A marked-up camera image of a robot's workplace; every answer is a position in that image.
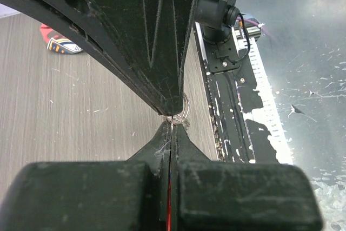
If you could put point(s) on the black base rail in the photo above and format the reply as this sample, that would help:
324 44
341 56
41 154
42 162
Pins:
233 98

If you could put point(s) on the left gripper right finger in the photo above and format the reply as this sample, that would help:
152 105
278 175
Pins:
211 195

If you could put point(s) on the metal key holder red handle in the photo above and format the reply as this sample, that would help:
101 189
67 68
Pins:
169 206

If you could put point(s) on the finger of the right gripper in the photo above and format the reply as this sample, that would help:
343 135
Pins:
147 40
111 31

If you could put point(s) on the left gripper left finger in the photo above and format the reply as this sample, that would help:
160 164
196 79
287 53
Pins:
104 195

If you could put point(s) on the reddish shirt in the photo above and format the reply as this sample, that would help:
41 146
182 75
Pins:
56 42

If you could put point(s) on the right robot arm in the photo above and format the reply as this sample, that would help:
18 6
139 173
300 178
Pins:
216 6

